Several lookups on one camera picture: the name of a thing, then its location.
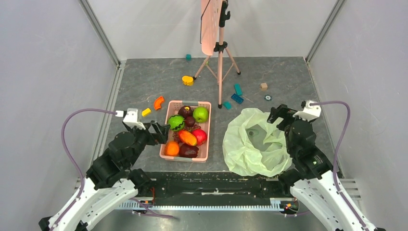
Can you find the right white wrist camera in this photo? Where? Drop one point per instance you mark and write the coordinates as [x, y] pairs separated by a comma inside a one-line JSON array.
[[309, 112]]

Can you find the dark red fake pomegranate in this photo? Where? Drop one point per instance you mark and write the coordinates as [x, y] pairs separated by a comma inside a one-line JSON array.
[[188, 151]]

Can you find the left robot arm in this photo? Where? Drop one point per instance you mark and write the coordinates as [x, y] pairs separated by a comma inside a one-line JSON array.
[[110, 180]]

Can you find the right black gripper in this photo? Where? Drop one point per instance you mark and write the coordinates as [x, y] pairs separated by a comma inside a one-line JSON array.
[[284, 115]]

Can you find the red fake grape bunch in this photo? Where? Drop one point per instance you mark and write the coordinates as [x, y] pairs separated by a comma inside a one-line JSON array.
[[189, 129]]

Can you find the orange fake orange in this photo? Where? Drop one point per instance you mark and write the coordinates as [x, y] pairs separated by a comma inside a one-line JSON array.
[[172, 148]]

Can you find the pink board on tripod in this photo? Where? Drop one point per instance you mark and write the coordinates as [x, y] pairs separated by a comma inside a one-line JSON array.
[[209, 24]]

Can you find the dark red fake apple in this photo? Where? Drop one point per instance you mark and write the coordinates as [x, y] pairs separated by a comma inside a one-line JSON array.
[[185, 111]]

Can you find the pink plastic basket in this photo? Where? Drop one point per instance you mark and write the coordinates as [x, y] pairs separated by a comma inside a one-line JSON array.
[[173, 108]]

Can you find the small yellow block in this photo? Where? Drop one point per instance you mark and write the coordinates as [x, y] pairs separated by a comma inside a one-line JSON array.
[[146, 112]]

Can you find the pink tripod stand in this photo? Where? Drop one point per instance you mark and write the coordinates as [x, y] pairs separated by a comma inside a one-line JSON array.
[[220, 48]]

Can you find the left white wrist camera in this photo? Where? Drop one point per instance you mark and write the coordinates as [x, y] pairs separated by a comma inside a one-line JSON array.
[[131, 118]]

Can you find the small wooden cube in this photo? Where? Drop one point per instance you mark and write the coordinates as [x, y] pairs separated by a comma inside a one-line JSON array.
[[263, 86]]

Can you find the light green plastic bag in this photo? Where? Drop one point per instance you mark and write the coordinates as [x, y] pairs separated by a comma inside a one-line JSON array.
[[253, 146]]

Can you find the teal rectangular block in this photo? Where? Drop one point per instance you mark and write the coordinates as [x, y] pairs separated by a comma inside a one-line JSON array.
[[238, 89]]

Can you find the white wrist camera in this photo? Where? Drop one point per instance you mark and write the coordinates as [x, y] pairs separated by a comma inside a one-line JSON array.
[[131, 118], [309, 112]]

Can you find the green black toy watermelon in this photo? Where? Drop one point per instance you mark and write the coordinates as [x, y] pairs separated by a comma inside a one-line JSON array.
[[176, 122]]

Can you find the orange red fake mango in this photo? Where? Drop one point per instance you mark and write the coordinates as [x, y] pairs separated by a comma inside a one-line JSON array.
[[187, 137]]

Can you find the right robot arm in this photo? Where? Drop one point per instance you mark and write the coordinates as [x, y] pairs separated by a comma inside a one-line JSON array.
[[314, 180]]

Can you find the blue lego brick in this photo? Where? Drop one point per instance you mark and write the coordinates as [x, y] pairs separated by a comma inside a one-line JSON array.
[[238, 99]]

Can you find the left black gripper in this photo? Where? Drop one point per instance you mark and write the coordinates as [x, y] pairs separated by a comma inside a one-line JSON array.
[[160, 136]]

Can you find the small dark red plum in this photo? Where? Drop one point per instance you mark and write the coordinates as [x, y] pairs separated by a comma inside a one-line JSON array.
[[189, 121]]

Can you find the orange curved toy piece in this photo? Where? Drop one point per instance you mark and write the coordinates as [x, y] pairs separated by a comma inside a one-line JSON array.
[[158, 103]]

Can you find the yellow toy block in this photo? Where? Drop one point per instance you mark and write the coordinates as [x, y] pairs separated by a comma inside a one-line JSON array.
[[187, 80]]

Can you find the small teal block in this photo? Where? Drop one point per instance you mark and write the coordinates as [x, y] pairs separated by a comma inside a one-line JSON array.
[[227, 105]]

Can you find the green fake apple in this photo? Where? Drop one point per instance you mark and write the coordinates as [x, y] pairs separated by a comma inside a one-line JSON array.
[[200, 114]]

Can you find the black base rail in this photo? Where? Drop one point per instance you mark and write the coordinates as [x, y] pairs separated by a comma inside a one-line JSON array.
[[167, 184]]

